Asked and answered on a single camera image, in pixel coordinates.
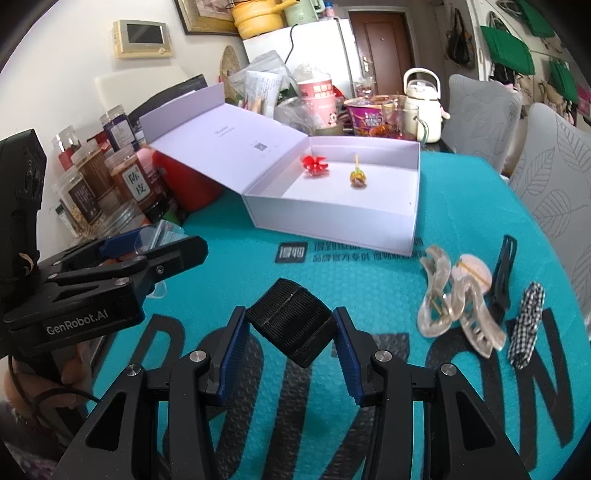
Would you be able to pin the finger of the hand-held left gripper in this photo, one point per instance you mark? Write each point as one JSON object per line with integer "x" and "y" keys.
{"x": 180, "y": 254}
{"x": 117, "y": 247}

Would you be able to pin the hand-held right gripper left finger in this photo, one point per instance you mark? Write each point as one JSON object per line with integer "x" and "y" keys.
{"x": 233, "y": 350}

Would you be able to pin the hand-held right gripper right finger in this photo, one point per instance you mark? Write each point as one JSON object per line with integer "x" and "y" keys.
{"x": 348, "y": 355}

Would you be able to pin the black ribbed hair band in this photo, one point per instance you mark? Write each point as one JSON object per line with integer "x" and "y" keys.
{"x": 291, "y": 318}

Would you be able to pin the wavy translucent hair claw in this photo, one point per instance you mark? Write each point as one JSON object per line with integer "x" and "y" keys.
{"x": 436, "y": 263}

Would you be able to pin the large translucent hair claw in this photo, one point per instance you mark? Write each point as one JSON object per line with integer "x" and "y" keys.
{"x": 480, "y": 332}

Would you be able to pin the white cardboard box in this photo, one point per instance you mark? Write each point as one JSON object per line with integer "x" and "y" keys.
{"x": 323, "y": 203}

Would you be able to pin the white round disc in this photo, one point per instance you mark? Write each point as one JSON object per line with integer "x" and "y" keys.
{"x": 480, "y": 270}

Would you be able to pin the red hair clip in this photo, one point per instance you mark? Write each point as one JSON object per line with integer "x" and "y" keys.
{"x": 314, "y": 166}

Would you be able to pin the black hair clip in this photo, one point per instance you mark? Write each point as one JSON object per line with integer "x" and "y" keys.
{"x": 501, "y": 281}

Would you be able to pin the yellow lollipop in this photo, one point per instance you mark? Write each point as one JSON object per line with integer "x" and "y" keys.
{"x": 358, "y": 179}

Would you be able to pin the checkered fabric hair clip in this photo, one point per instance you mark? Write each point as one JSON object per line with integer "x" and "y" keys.
{"x": 526, "y": 323}

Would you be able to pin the person's left hand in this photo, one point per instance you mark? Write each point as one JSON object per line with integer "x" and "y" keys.
{"x": 76, "y": 367}

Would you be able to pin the clear glass jar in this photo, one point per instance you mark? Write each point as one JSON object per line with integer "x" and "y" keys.
{"x": 124, "y": 214}

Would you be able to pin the black label jar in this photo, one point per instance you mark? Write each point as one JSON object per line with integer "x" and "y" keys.
{"x": 83, "y": 203}

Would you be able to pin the white label jar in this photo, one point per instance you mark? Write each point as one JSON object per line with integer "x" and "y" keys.
{"x": 136, "y": 182}

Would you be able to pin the red container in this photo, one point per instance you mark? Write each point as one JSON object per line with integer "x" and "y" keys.
{"x": 194, "y": 184}

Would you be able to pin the teal bubble mailer mat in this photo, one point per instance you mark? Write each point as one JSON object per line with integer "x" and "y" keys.
{"x": 258, "y": 258}

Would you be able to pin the brown content jar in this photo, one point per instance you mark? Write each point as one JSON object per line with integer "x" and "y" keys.
{"x": 92, "y": 164}

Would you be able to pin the red content jar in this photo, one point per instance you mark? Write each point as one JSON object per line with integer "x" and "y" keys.
{"x": 69, "y": 147}

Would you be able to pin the blue label jar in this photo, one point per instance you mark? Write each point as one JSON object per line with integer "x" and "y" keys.
{"x": 120, "y": 129}

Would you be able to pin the white board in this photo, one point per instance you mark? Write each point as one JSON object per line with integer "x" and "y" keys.
{"x": 138, "y": 83}

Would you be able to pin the black folder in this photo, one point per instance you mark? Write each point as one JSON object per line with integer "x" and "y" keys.
{"x": 184, "y": 85}

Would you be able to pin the woven fan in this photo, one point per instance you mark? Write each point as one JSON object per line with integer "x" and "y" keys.
{"x": 231, "y": 64}

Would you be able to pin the clear plastic bag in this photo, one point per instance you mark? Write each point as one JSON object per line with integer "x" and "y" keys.
{"x": 263, "y": 62}

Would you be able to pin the pink paper cup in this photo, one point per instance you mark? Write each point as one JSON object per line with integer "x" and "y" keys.
{"x": 318, "y": 97}

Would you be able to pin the purple instant noodle bowl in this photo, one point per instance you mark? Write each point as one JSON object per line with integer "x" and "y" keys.
{"x": 364, "y": 120}

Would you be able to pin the glass mug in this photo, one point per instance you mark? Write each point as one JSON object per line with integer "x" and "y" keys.
{"x": 399, "y": 120}

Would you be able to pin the framed picture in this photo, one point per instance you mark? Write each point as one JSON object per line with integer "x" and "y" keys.
{"x": 203, "y": 14}

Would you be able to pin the yellow pot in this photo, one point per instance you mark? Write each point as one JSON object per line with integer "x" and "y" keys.
{"x": 258, "y": 21}

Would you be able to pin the white refrigerator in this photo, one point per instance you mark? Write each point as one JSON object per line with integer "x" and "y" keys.
{"x": 318, "y": 46}

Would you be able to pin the white kettle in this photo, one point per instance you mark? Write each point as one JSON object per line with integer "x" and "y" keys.
{"x": 427, "y": 115}

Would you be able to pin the grey leaf-pattern chair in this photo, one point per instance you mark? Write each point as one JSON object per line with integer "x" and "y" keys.
{"x": 485, "y": 115}
{"x": 554, "y": 184}

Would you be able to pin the green electric kettle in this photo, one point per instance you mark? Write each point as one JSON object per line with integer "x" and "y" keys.
{"x": 300, "y": 11}

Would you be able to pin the brown door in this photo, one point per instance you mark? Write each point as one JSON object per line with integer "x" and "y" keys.
{"x": 388, "y": 46}

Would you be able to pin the black hanging bag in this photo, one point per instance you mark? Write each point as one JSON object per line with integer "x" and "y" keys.
{"x": 459, "y": 41}

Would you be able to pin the green tote bag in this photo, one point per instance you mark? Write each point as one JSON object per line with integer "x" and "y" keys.
{"x": 535, "y": 18}
{"x": 508, "y": 50}
{"x": 565, "y": 83}

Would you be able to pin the wall intercom panel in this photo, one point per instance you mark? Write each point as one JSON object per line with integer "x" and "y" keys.
{"x": 143, "y": 37}

